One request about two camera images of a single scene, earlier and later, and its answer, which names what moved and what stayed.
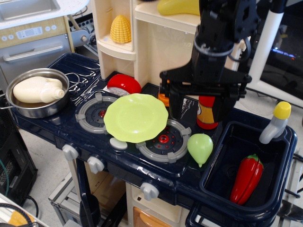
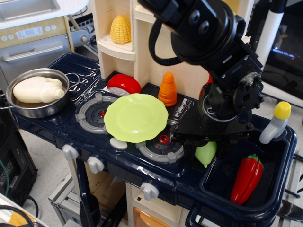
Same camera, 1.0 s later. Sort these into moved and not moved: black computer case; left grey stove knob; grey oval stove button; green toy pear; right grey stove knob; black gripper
Moved: green toy pear; black gripper
Not moved: black computer case; right grey stove knob; grey oval stove button; left grey stove knob
